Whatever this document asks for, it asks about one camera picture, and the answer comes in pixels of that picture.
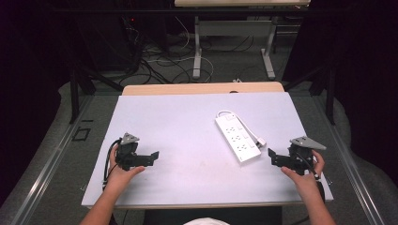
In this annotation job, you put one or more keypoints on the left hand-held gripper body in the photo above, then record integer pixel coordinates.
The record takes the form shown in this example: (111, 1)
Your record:
(126, 154)

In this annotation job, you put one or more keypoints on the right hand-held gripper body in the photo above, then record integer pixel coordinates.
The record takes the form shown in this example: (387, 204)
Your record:
(298, 161)

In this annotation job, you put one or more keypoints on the person's right hand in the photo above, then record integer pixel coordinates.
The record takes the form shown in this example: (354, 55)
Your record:
(305, 182)

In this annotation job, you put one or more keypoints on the person's left hand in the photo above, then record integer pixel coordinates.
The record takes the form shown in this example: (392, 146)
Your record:
(120, 178)

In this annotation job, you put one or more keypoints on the white table mat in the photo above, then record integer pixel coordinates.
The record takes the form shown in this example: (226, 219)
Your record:
(187, 150)

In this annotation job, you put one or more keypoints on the white power strip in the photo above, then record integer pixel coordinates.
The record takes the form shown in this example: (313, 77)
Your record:
(238, 139)

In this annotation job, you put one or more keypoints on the black metal stand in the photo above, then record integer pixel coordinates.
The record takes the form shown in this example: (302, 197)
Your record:
(74, 93)
(330, 93)

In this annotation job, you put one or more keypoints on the person's clothing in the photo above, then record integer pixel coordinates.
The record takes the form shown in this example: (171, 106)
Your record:
(206, 222)

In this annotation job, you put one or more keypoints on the white desk with metal legs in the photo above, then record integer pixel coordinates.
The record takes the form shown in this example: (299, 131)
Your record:
(234, 28)

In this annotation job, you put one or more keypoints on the black floor socket frame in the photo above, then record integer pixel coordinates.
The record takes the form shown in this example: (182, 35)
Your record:
(82, 134)

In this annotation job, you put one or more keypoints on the aluminium floor rail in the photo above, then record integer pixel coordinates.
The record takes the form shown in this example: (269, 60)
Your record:
(47, 168)
(350, 162)

